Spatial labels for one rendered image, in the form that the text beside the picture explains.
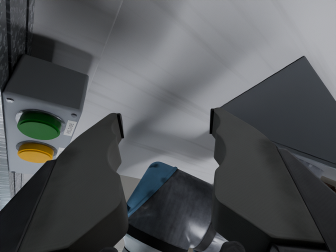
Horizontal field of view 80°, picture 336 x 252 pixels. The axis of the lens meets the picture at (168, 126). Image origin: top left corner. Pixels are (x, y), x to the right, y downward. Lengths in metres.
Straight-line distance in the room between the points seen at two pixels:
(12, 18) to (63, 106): 0.08
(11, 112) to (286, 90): 0.35
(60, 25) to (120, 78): 0.10
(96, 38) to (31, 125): 0.13
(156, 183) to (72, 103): 0.18
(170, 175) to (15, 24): 0.27
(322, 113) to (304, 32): 0.11
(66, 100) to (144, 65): 0.12
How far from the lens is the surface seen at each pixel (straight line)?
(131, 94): 0.35
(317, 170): 0.38
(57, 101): 0.24
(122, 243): 5.65
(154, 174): 0.34
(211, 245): 0.38
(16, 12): 0.23
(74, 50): 0.31
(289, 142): 0.32
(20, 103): 0.24
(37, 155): 0.31
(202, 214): 0.35
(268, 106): 0.35
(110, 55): 0.30
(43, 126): 0.24
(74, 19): 0.28
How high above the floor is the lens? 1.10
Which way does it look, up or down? 33 degrees down
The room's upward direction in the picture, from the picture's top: 175 degrees clockwise
